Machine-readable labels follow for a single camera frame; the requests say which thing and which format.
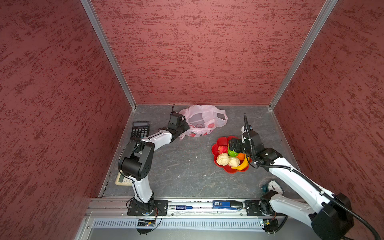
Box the pink plastic bag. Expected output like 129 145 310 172
179 105 228 140

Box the fake small tan fruit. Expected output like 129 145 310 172
228 157 241 168

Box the blue marker pen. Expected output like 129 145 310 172
169 205 193 210

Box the left aluminium corner post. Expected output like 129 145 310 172
81 0 137 110

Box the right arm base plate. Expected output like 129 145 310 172
245 200 286 217

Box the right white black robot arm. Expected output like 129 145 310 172
229 127 381 240

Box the aluminium corner post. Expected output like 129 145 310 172
269 0 338 112
81 0 137 110

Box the cream yellow calculator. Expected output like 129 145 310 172
115 172 133 187

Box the fake yellow banana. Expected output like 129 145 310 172
232 159 249 171

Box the fake red apple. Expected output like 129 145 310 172
218 146 229 155

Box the white analog clock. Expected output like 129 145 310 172
267 180 284 195

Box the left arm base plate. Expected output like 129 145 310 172
126 200 169 217

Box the perforated metal front rail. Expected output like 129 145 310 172
92 218 265 232

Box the fake orange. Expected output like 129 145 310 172
237 153 246 161

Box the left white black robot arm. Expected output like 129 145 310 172
118 111 190 215

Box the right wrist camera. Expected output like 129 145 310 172
241 126 252 143

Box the right aluminium corner post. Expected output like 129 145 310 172
269 0 338 112

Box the black calculator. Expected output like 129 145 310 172
131 121 150 140

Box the red flower-shaped plastic bowl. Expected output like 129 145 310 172
212 136 250 174

